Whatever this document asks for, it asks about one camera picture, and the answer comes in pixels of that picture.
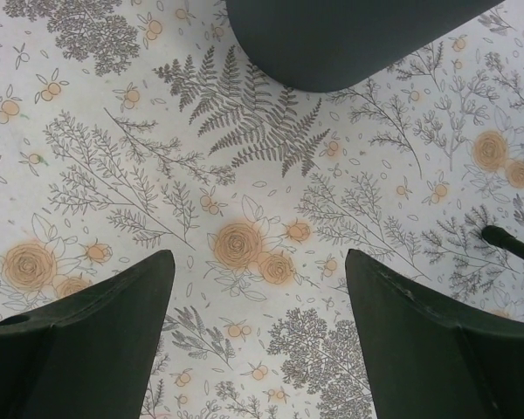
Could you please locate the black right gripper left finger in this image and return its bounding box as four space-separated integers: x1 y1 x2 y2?
0 250 176 418

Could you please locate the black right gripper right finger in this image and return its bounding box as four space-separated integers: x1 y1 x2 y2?
345 250 524 418

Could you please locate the dark grey trash bin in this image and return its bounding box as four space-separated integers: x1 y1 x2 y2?
225 0 496 93

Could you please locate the black tripod stand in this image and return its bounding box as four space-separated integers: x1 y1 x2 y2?
481 225 524 260

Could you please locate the floral patterned table mat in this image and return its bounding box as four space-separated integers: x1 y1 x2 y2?
0 1 524 418

